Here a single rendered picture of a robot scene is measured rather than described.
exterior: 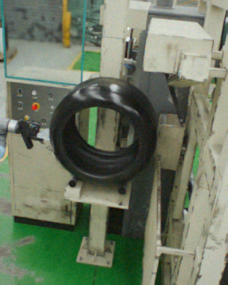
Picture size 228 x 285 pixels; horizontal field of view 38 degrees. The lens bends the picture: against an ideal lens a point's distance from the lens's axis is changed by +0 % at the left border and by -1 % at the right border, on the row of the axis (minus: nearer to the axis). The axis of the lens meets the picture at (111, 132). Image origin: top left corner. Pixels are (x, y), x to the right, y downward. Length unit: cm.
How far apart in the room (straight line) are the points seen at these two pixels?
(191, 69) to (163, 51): 15
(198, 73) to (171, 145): 89
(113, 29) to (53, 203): 150
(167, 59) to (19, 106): 145
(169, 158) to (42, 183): 109
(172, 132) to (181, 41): 82
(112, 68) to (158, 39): 72
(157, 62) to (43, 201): 179
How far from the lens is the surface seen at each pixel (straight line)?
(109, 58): 195
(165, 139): 201
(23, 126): 191
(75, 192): 191
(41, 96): 243
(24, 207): 289
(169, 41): 129
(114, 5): 191
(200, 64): 122
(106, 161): 206
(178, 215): 233
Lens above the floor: 195
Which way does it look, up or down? 25 degrees down
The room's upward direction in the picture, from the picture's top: 5 degrees clockwise
